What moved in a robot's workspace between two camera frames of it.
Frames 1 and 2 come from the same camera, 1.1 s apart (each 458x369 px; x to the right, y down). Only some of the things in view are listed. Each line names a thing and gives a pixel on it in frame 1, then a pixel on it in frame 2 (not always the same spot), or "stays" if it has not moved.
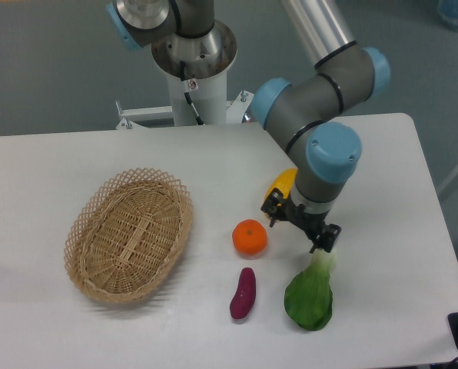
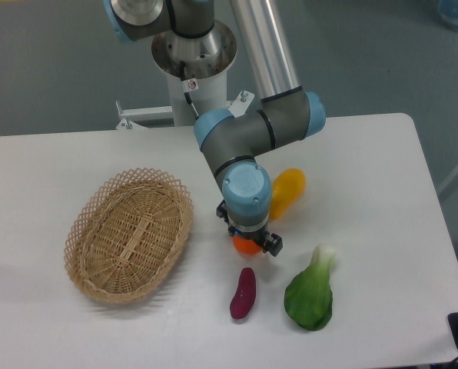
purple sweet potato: [243, 301] stays
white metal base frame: [236, 111] stays
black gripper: [275, 206] -> [273, 244]
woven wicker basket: [127, 235] stays
